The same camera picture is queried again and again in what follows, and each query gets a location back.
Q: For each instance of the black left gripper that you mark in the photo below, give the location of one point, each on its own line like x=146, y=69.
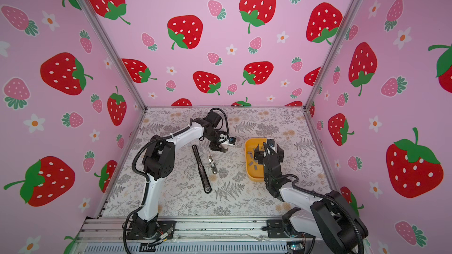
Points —
x=216, y=146

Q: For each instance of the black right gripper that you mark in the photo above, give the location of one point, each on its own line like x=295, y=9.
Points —
x=261, y=154

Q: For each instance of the black long stapler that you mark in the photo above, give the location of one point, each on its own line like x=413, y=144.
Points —
x=203, y=175

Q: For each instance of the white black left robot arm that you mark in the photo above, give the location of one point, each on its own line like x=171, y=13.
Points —
x=156, y=160

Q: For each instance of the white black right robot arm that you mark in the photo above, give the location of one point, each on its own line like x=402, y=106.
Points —
x=328, y=217

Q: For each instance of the grey staple strips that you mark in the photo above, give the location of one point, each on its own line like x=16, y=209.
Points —
x=251, y=160

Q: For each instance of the yellow plastic tray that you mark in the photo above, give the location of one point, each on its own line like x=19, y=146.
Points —
x=254, y=170

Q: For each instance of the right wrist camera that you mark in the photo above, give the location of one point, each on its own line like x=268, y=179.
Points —
x=271, y=143

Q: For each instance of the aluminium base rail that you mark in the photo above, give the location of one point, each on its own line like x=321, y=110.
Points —
x=199, y=235

